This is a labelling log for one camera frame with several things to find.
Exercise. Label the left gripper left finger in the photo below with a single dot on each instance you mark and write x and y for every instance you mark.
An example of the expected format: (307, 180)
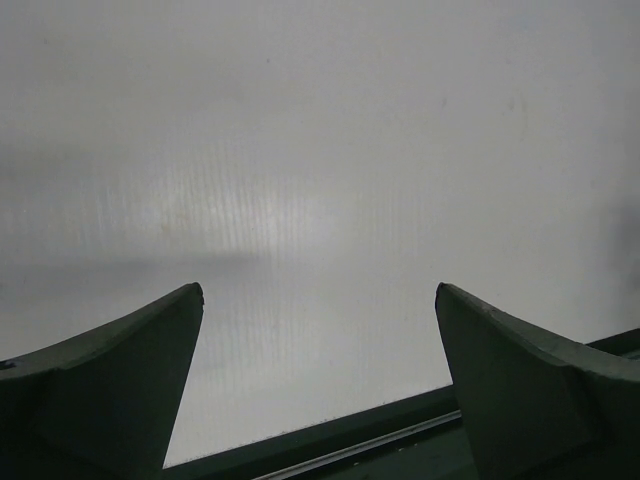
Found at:
(101, 404)

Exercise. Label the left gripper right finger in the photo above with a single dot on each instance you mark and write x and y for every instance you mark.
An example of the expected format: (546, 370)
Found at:
(535, 404)

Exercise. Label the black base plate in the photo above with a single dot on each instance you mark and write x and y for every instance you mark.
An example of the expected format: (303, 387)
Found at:
(310, 444)

